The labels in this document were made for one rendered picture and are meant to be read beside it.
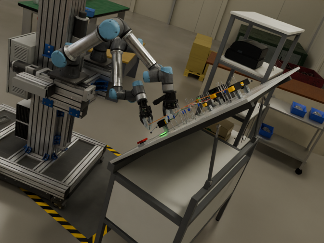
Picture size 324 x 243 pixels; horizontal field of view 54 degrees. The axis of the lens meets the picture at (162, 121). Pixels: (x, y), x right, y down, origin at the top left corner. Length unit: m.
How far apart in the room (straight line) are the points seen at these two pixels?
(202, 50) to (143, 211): 4.90
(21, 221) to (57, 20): 1.59
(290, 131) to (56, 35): 3.96
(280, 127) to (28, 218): 3.94
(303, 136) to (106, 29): 4.10
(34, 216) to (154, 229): 1.16
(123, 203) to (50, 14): 1.46
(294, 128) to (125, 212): 3.76
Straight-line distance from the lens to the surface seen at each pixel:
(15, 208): 2.97
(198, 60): 6.66
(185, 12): 11.35
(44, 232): 2.80
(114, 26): 2.03
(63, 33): 2.56
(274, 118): 5.34
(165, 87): 2.03
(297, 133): 5.48
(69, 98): 2.48
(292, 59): 9.49
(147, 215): 2.09
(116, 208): 2.25
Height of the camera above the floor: 2.13
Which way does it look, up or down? 27 degrees down
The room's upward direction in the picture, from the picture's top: 17 degrees clockwise
